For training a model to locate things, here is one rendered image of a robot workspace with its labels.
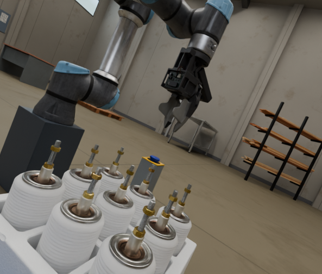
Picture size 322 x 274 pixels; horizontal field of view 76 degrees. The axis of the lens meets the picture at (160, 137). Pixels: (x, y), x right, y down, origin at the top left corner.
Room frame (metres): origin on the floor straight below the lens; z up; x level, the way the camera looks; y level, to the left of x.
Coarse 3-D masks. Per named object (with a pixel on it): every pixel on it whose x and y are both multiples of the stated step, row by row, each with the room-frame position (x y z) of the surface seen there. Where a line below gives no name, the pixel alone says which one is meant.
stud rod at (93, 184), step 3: (99, 168) 0.36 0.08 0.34; (102, 168) 0.36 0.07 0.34; (96, 171) 0.36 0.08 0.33; (99, 171) 0.36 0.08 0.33; (96, 174) 0.36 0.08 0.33; (99, 174) 0.36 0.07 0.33; (93, 180) 0.36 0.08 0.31; (96, 180) 0.36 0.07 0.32; (90, 183) 0.36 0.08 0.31; (93, 183) 0.36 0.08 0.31; (90, 186) 0.36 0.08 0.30; (93, 186) 0.36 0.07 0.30; (90, 189) 0.36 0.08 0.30; (93, 189) 0.36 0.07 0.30; (87, 192) 0.36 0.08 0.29; (90, 192) 0.36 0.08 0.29
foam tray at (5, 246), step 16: (0, 208) 0.40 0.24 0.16; (0, 224) 0.34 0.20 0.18; (0, 240) 0.32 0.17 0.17; (16, 240) 0.33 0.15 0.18; (32, 240) 0.35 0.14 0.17; (0, 256) 0.32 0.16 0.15; (16, 256) 0.30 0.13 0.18; (32, 256) 0.31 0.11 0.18; (0, 272) 0.31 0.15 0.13; (16, 272) 0.30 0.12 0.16; (32, 272) 0.29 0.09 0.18; (48, 272) 0.29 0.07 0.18; (80, 272) 0.32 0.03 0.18; (176, 272) 0.42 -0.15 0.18
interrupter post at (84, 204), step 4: (80, 200) 0.36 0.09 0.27; (84, 200) 0.35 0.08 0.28; (88, 200) 0.35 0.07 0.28; (92, 200) 0.36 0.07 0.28; (80, 204) 0.35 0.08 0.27; (84, 204) 0.35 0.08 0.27; (88, 204) 0.36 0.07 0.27; (76, 208) 0.36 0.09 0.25; (80, 208) 0.35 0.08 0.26; (84, 208) 0.35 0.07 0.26; (88, 208) 0.36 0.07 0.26; (80, 212) 0.35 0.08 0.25; (84, 212) 0.36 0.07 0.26
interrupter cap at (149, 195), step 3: (132, 186) 0.59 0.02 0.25; (135, 186) 0.59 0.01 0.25; (138, 186) 0.61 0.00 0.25; (132, 189) 0.57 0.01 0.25; (135, 189) 0.58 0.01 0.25; (147, 189) 0.61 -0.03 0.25; (135, 192) 0.55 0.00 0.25; (138, 192) 0.57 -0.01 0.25; (147, 192) 0.59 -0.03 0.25; (150, 192) 0.60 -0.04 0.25; (138, 195) 0.54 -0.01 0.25; (141, 195) 0.55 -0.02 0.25; (144, 195) 0.56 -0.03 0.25; (147, 195) 0.57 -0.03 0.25; (150, 195) 0.58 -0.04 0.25; (153, 195) 0.59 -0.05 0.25; (144, 198) 0.55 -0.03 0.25; (147, 198) 0.55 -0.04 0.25; (150, 198) 0.56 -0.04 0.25
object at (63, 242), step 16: (48, 224) 0.33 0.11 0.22; (64, 224) 0.32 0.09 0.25; (80, 224) 0.33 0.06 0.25; (96, 224) 0.35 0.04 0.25; (48, 240) 0.32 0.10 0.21; (64, 240) 0.32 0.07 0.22; (80, 240) 0.32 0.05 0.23; (96, 240) 0.36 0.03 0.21; (48, 256) 0.32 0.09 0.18; (64, 256) 0.32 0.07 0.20; (80, 256) 0.33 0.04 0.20; (64, 272) 0.32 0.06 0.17
